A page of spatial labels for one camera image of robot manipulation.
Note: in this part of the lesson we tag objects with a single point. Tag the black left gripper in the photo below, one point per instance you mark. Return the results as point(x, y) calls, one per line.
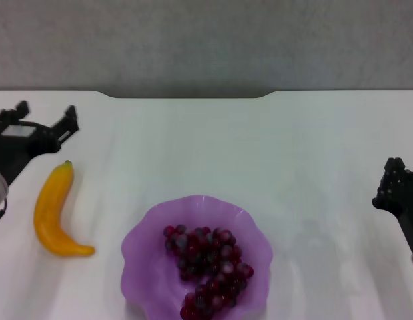
point(22, 146)

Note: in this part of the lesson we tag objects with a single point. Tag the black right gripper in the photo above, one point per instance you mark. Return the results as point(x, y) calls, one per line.
point(406, 203)

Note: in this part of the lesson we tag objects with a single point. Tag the yellow plastic banana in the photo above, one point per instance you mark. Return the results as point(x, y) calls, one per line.
point(51, 200)

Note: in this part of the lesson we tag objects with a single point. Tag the dark red grape bunch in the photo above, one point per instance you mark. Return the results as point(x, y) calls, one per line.
point(206, 253)

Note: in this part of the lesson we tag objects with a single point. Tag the purple wavy-edged plastic plate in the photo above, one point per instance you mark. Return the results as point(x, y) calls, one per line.
point(146, 260)

